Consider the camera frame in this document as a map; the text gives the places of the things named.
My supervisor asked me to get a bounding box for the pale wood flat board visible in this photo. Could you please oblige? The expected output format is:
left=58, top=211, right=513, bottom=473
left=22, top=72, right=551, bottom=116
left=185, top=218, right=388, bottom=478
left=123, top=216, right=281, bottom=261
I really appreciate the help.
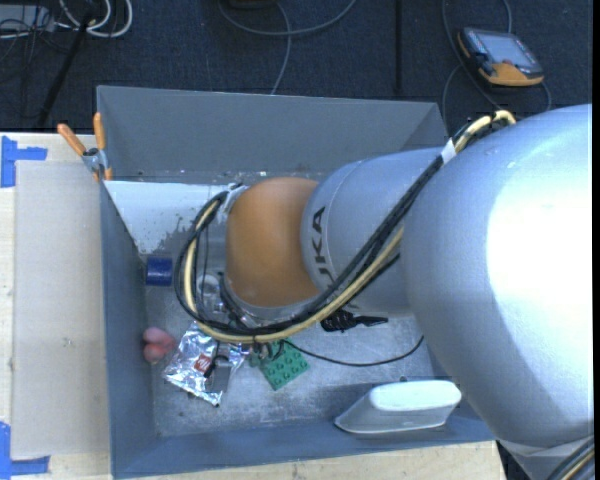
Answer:
left=10, top=159, right=112, bottom=462

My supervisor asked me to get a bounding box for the white oblong dish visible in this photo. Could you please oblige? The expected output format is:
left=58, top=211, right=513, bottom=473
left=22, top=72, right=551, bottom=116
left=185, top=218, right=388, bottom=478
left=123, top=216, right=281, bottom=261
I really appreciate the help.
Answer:
left=333, top=379, right=463, bottom=436

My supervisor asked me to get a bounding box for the grey metal bin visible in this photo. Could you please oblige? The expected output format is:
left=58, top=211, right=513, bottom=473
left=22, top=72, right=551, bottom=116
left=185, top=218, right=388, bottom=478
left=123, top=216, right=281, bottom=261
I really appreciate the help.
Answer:
left=95, top=85, right=502, bottom=480

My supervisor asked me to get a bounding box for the silver foil packet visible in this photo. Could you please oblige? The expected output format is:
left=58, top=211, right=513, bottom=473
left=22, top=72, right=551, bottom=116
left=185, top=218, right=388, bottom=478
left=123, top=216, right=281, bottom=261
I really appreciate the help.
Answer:
left=161, top=320, right=249, bottom=408

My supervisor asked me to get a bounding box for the dark green flat block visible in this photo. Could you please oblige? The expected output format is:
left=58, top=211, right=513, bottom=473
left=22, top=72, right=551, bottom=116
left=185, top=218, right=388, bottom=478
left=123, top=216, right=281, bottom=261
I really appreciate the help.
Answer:
left=250, top=338, right=312, bottom=392

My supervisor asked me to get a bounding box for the blue cylinder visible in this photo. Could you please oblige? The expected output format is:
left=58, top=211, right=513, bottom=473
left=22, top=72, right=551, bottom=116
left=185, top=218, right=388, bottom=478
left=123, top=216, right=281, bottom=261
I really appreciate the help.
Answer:
left=145, top=255, right=174, bottom=288

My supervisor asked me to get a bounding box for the pink soft toy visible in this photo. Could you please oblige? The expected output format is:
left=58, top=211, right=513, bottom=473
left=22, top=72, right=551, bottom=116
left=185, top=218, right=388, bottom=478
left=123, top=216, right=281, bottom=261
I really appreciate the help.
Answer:
left=141, top=326, right=178, bottom=366

